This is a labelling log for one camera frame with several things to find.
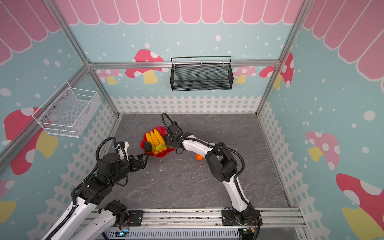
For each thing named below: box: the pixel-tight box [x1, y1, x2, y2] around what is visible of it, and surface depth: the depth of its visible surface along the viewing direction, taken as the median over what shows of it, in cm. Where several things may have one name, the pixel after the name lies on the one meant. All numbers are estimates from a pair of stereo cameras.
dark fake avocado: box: [144, 141, 152, 152], surface depth 96 cm
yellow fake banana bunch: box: [146, 129, 168, 155], surface depth 102 cm
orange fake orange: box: [195, 153, 205, 161], surface depth 96 cm
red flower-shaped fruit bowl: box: [140, 126, 175, 157], surface depth 97 cm
